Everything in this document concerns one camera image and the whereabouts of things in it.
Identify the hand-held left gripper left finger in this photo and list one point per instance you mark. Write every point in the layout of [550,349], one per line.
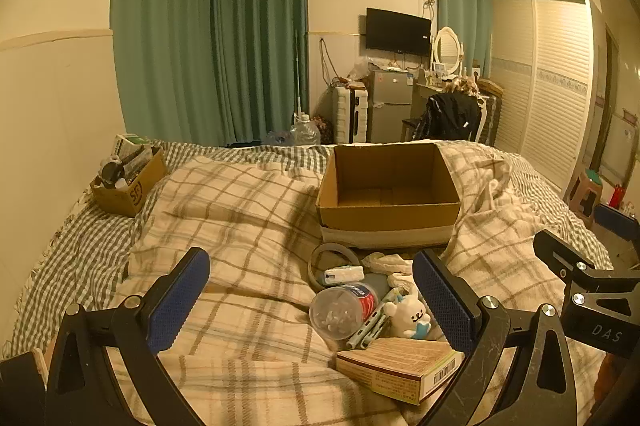
[180,301]

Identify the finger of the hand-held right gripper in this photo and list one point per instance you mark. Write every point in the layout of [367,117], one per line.
[557,251]
[617,221]

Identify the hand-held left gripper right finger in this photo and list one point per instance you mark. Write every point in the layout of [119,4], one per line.
[445,306]

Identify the red bottle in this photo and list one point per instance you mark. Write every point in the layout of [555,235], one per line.
[618,197]

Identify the white plush toy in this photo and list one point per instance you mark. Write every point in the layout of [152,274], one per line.
[407,315]

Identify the plastic stool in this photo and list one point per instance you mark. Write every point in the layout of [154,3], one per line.
[585,198]

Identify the dark grey pouch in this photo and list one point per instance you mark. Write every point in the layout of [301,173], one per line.
[380,282]

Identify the white crumpled cloth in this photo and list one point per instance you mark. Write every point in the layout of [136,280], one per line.
[387,263]

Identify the flat brown paper box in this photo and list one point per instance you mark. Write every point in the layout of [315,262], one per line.
[397,366]

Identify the beige plaid blanket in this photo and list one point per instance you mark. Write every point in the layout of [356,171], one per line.
[240,226]

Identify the green checkered bed sheet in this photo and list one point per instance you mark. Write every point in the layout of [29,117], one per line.
[95,241]

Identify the clear cotton swab jar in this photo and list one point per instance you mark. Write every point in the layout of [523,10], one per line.
[340,312]

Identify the large open cardboard box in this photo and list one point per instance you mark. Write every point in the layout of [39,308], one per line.
[390,198]

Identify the small printed cardboard box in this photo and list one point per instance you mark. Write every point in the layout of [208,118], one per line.
[131,188]

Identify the grey curved band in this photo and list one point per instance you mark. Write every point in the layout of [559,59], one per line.
[320,262]

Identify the black round gadget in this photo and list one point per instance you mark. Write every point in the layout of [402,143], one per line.
[109,169]

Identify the white louvred wardrobe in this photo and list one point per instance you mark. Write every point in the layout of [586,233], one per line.
[540,90]

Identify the green white carton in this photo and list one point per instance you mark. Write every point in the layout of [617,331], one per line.
[131,143]

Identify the black jacket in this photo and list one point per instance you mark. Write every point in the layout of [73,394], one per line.
[447,113]

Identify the dressing table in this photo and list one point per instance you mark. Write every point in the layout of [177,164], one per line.
[425,93]

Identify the grey small fridge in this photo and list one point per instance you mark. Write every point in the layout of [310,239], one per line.
[390,105]

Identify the clear water jug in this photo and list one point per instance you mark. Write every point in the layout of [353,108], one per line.
[305,130]

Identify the white suitcase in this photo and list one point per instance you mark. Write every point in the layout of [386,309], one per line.
[342,115]

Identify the white oval mirror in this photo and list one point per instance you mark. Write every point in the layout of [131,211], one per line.
[446,48]

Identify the plastic bag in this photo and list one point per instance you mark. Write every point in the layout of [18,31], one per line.
[359,70]

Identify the narrow green curtain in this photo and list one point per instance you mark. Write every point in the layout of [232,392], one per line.
[462,10]

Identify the white mop pole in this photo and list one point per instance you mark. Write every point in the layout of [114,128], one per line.
[298,70]

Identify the wide green curtain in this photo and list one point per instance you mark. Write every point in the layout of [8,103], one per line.
[160,30]

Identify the black wall television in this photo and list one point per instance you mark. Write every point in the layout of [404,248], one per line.
[397,30]

